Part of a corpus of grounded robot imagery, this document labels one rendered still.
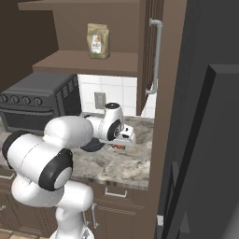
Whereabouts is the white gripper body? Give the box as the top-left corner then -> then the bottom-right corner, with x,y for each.
106,128 -> 137,148

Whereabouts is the dark grey fridge door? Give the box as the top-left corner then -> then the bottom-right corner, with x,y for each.
162,63 -> 239,239

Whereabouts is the dark grey fridge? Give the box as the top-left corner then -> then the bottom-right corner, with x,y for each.
154,0 -> 239,239

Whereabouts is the brown tall side panel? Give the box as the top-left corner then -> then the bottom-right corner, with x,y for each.
146,0 -> 189,239

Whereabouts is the brown drawer front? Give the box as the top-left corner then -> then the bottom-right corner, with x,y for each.
90,181 -> 151,208
0,167 -> 17,190

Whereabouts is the brown base cupboard door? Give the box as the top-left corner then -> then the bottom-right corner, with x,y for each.
0,190 -> 59,232
91,204 -> 148,239

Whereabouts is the brown tall cupboard door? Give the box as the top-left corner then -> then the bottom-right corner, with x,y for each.
135,0 -> 166,118

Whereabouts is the tan coffee bag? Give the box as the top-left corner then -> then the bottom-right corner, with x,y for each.
86,22 -> 111,61

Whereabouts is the black toaster oven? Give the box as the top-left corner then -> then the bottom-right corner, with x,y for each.
0,72 -> 83,135

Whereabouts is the grey wall outlet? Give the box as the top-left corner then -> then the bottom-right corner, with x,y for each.
93,91 -> 107,110

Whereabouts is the grey base cupboard handle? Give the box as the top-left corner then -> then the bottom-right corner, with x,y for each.
91,202 -> 100,230

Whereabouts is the brown wooden wall shelf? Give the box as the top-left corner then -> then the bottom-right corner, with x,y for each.
17,0 -> 140,77

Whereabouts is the grey long cupboard handle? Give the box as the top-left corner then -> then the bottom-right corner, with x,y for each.
145,18 -> 163,95

